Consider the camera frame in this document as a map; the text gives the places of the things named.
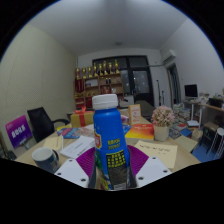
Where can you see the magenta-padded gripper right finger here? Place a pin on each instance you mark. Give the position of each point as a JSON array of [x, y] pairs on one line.
[[138, 159]]

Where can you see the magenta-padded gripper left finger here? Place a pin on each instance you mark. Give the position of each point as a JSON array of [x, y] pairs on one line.
[[86, 162]]

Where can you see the blue drink bottle white cap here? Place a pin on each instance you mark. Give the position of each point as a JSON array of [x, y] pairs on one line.
[[108, 133]]

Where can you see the white booklet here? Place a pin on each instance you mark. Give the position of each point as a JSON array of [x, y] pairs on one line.
[[78, 146]]

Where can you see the pale yellow paper sheet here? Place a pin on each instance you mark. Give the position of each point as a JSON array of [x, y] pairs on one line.
[[158, 153]]

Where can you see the orange red book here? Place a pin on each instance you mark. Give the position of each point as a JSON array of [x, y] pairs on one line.
[[140, 131]]

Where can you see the black mug white inside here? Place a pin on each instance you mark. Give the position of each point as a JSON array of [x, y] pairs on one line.
[[46, 161]]

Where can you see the yellow gift box red ribbon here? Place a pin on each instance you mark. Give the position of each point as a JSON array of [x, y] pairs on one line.
[[81, 118]]

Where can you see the orange framed card stand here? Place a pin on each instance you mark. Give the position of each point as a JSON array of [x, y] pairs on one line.
[[135, 114]]

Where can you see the pink flowers in white pot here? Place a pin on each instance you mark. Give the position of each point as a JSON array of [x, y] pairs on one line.
[[162, 118]]

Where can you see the black office chair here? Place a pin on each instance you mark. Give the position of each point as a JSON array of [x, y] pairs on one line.
[[40, 123]]

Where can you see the purple sign board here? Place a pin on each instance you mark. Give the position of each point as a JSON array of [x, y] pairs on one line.
[[18, 131]]

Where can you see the wooden shelf unit with trophies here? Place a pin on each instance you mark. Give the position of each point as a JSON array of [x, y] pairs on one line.
[[100, 86]]

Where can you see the black framed glass door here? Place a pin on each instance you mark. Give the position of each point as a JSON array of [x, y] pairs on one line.
[[140, 81]]

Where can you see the white round stool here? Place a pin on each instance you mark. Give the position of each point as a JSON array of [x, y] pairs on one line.
[[220, 133]]

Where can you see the black computer monitor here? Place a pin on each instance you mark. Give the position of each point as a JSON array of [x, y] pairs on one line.
[[191, 90]]

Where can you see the wooden side desk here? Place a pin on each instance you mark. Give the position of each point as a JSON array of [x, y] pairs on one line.
[[213, 107]]

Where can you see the white wall air conditioner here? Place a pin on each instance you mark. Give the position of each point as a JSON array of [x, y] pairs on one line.
[[169, 56]]

